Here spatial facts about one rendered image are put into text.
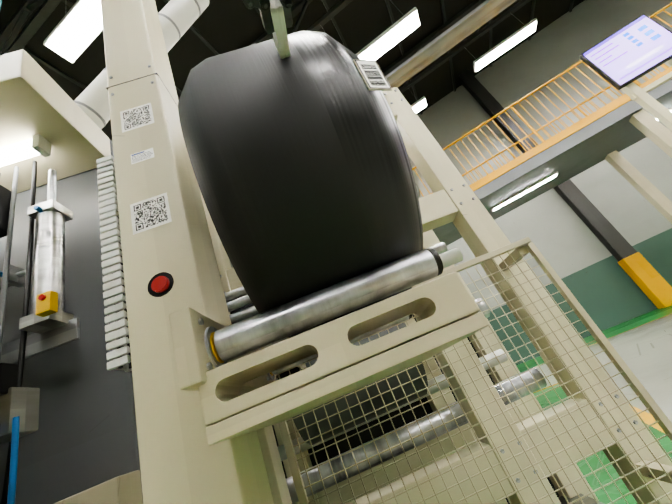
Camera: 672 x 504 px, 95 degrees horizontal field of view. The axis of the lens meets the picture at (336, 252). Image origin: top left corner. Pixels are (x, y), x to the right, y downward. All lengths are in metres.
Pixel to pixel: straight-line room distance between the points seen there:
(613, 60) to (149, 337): 4.41
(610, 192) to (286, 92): 10.21
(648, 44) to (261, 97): 4.33
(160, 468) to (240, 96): 0.52
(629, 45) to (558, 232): 6.04
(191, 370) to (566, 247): 9.66
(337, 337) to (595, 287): 9.44
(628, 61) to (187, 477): 4.48
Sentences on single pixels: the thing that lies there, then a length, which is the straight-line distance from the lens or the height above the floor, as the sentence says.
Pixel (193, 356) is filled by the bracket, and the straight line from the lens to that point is 0.43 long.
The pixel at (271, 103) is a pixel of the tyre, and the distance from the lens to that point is 0.46.
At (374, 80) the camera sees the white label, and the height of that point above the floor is 1.14.
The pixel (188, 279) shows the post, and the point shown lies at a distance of 0.60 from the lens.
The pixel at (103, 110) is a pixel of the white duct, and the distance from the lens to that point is 1.66.
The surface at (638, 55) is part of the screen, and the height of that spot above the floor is 2.51.
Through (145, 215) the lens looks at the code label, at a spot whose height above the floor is 1.22.
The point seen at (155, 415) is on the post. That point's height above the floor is 0.86.
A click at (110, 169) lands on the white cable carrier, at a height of 1.38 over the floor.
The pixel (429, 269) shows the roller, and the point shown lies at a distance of 0.46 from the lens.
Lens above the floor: 0.77
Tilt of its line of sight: 25 degrees up
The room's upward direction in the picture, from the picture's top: 24 degrees counter-clockwise
